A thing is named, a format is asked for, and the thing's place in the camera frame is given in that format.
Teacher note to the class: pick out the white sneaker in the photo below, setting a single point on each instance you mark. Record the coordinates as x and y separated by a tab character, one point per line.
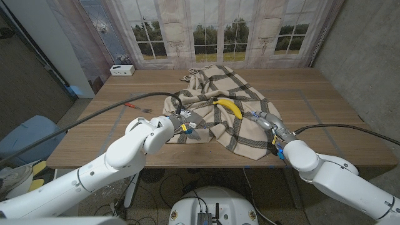
14	176

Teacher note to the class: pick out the white power strip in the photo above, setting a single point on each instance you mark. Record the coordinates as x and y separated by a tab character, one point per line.
122	70

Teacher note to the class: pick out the grey table leg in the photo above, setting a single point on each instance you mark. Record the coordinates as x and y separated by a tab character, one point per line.
293	193

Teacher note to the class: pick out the white robot body cover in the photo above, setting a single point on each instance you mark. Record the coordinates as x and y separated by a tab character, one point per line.
62	221

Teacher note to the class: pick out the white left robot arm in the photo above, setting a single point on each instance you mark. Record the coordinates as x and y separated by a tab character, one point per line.
103	168

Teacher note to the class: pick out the beige plaid scarf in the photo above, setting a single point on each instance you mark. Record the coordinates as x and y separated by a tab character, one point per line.
218	84

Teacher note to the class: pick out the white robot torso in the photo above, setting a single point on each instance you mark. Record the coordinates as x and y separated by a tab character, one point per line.
215	200

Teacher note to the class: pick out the yellow and black foot pedal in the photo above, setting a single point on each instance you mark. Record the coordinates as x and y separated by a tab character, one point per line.
39	175

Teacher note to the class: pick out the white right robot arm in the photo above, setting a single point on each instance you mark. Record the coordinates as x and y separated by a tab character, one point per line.
340	181

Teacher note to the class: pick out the printed window backdrop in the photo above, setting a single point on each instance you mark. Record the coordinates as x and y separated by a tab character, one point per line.
218	18

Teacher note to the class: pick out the yellow banana-shaped toy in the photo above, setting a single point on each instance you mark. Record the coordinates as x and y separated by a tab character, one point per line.
229	105

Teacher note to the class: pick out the black round floor device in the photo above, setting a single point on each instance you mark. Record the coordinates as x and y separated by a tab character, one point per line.
152	175

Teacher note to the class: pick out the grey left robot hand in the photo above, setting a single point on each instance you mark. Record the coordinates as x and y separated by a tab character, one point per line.
190	120

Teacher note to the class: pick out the white table leg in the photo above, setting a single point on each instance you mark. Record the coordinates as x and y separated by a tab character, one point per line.
131	195

